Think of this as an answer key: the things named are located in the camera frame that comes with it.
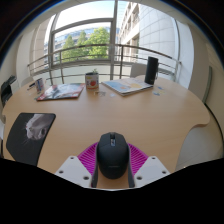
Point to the white chair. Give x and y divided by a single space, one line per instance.
137 70
26 81

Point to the grey metal railing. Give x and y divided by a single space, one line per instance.
83 46

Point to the light blue booklet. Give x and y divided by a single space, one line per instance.
128 86

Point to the black office printer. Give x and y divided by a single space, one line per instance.
6 90

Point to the red and dark magazine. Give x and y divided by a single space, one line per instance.
61 91

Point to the white cup with blue print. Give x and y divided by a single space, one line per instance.
39 86

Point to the white cup with red print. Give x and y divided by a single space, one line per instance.
92 81

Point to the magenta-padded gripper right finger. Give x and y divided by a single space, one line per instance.
150 170

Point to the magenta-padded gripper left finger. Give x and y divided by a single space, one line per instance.
75 170

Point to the black computer mouse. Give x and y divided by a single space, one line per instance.
113 156

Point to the black cylindrical speaker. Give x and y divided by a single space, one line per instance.
151 70

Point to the black mouse pad with print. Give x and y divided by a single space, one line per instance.
20 146

